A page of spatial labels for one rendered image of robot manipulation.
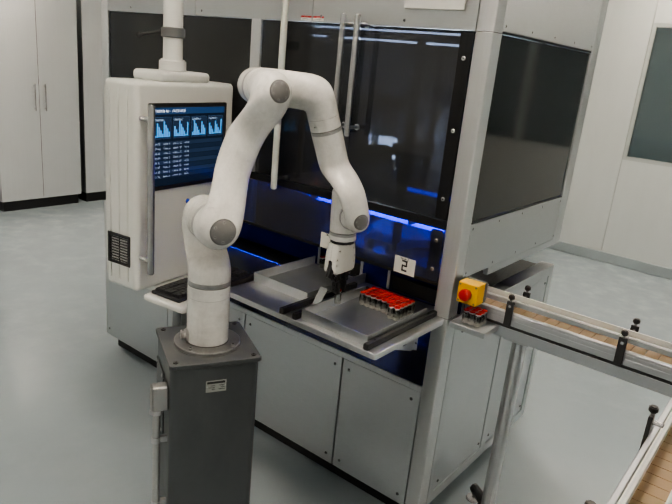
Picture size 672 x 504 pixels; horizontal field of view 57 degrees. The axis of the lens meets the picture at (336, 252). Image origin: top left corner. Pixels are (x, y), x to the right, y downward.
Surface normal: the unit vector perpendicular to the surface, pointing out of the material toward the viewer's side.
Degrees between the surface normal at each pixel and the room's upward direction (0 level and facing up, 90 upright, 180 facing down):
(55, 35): 90
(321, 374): 90
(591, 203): 90
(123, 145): 90
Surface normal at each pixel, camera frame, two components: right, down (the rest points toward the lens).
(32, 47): 0.77, 0.26
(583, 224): -0.63, 0.18
